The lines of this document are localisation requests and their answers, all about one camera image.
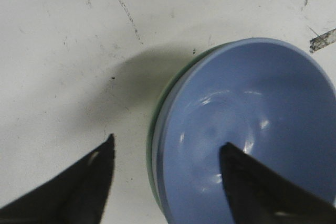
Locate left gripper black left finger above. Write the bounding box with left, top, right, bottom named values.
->
left=1, top=134, right=115, bottom=223

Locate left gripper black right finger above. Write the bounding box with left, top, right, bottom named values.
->
left=219, top=142, right=335, bottom=223

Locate light green bowl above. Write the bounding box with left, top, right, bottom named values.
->
left=146, top=43, right=229, bottom=215

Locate blue bowl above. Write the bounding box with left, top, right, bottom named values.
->
left=152, top=38, right=335, bottom=223

